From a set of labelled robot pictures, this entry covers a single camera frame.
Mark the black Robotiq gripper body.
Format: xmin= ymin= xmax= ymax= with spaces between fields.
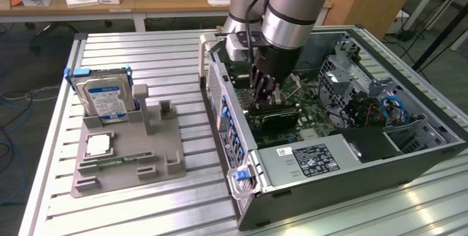
xmin=252 ymin=45 xmax=305 ymax=84

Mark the black graphics card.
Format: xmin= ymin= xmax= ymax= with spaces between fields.
xmin=247 ymin=106 xmax=299 ymax=132

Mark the metal socket cover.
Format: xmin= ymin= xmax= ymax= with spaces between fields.
xmin=286 ymin=73 xmax=305 ymax=90

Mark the green motherboard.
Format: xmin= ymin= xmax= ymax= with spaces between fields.
xmin=224 ymin=60 xmax=347 ymax=149

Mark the silver drive cage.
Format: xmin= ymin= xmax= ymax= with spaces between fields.
xmin=317 ymin=38 xmax=378 ymax=106

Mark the silver chipset heatsink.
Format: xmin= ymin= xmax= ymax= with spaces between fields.
xmin=298 ymin=129 xmax=323 ymax=141

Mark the grey power supply unit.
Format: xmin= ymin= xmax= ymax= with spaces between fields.
xmin=255 ymin=133 xmax=363 ymax=188

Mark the wooden cabinet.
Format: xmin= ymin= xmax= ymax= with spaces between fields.
xmin=321 ymin=0 xmax=425 ymax=40

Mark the black plastic air shroud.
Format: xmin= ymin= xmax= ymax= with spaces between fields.
xmin=341 ymin=126 xmax=406 ymax=165

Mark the black open PC case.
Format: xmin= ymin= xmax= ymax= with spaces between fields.
xmin=196 ymin=24 xmax=468 ymax=232

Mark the hard disk in blue caddy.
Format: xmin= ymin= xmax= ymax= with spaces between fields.
xmin=64 ymin=65 xmax=133 ymax=124

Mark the black stand pole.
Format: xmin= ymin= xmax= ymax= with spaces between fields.
xmin=411 ymin=0 xmax=468 ymax=70

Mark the green RAM stick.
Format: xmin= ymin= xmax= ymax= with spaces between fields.
xmin=80 ymin=152 xmax=152 ymax=169

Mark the grey parts rack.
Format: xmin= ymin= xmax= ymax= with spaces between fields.
xmin=68 ymin=84 xmax=190 ymax=199

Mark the silver CPU chip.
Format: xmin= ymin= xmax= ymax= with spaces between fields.
xmin=85 ymin=134 xmax=113 ymax=158

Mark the black chair base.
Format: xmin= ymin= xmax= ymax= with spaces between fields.
xmin=28 ymin=22 xmax=80 ymax=53

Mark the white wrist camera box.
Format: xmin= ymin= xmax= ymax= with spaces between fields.
xmin=224 ymin=31 xmax=270 ymax=62

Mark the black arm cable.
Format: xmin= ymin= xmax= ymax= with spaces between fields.
xmin=244 ymin=0 xmax=275 ymax=65

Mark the black and red wire bundle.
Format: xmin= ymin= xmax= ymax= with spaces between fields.
xmin=345 ymin=96 xmax=389 ymax=127

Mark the blue data wire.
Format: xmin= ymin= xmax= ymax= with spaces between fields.
xmin=378 ymin=96 xmax=409 ymax=124

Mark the white floor cable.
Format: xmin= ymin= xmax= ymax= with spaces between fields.
xmin=0 ymin=85 xmax=60 ymax=102

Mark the blue floor cable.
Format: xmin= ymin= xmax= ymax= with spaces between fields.
xmin=0 ymin=96 xmax=34 ymax=207

